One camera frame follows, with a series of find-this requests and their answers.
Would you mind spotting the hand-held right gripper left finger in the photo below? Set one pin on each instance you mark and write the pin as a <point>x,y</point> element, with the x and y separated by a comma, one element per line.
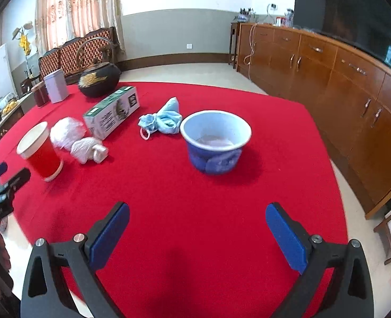
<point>109,235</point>

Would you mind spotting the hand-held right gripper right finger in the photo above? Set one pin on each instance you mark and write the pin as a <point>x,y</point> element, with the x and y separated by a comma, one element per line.
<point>286,238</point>

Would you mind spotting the red paper cup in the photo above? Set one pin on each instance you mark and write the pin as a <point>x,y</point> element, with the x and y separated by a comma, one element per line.
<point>43,155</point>

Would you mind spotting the white tissue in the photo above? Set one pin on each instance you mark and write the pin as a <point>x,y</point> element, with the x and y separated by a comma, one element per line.
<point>64,132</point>

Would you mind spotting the white plastic bag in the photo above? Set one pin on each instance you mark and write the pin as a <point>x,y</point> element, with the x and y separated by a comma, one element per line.
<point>86,149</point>

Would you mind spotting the green and white carton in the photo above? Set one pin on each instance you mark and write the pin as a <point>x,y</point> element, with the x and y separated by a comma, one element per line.
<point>109,119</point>

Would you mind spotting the light blue face mask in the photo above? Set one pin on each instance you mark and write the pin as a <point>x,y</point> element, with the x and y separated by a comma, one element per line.
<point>165,121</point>

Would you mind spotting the red cloth covered table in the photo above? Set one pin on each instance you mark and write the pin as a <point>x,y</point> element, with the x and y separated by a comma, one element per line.
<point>182,205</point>

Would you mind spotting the dark brown small jar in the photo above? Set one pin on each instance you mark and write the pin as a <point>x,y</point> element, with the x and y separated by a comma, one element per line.
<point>39,94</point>

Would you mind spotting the pale lavender tin box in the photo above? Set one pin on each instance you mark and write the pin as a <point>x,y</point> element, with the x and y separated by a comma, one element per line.
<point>56,87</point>

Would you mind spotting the white board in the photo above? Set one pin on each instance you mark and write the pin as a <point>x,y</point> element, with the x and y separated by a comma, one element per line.
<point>1,69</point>

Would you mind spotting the carved wooden side stand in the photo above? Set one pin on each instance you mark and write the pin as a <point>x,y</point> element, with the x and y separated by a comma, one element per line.
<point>389,240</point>

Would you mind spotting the black iron teapot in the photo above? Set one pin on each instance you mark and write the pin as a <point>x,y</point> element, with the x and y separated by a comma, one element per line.
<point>97,79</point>

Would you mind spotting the wooden bench with woven back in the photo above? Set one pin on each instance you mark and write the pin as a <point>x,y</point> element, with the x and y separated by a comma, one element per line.
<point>66,56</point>

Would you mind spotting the yellow artificial flowers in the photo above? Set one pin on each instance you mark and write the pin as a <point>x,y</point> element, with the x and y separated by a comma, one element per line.
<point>23,39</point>

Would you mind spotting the long wooden sideboard cabinet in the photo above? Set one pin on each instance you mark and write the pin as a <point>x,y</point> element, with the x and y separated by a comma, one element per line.
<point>348,112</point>

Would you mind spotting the beige patterned curtain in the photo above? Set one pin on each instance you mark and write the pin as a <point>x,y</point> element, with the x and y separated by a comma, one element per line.
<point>76,6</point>

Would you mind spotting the small dark wooden table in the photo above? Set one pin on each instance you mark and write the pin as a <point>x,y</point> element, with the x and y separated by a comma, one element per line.
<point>233,39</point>

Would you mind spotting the red label jar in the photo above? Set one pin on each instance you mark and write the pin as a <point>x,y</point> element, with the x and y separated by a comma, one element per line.
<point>280,21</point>

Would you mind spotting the small potted plant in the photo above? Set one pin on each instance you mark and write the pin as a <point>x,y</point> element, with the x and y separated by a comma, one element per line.
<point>243,16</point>

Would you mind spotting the black flat television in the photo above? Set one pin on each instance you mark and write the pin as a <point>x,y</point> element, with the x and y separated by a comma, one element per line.
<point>341,13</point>

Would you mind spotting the white wall socket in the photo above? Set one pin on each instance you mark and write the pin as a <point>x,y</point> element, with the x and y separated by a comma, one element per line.
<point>189,45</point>

